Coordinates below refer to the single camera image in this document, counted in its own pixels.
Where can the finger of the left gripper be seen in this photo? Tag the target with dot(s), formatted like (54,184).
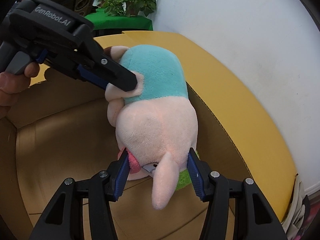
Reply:
(93,78)
(93,58)

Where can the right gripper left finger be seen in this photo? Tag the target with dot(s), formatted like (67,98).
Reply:
(73,201)

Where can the brown cardboard box tray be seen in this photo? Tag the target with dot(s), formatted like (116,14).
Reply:
(59,129)

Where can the pink pig plush toy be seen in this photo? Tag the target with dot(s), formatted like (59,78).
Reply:
(156,122)

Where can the person left hand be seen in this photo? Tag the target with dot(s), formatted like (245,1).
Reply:
(12,85)

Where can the green cloth covered stand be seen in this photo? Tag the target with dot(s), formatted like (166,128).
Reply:
(111,25)

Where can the green potted plant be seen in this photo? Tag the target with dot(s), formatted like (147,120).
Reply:
(128,8)

